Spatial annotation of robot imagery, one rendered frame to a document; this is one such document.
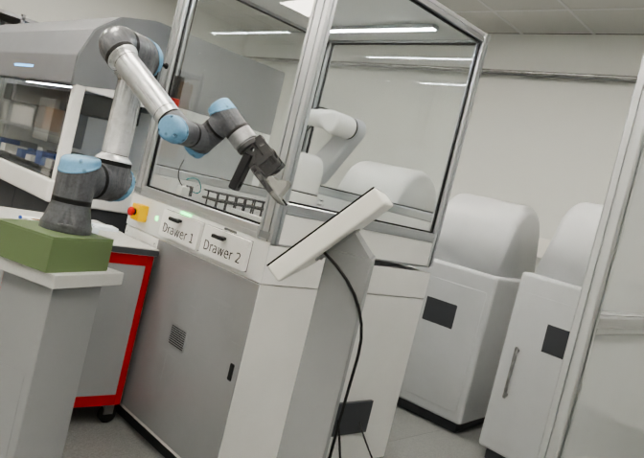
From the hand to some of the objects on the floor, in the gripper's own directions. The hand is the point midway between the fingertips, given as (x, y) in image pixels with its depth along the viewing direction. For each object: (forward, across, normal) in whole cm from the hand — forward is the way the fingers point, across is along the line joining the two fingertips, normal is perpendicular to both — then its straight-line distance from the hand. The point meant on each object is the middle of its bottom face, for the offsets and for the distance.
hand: (281, 203), depth 186 cm
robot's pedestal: (+22, -4, +124) cm, 126 cm away
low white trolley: (-8, +63, +149) cm, 162 cm away
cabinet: (+57, +97, +95) cm, 147 cm away
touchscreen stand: (+85, -13, +71) cm, 112 cm away
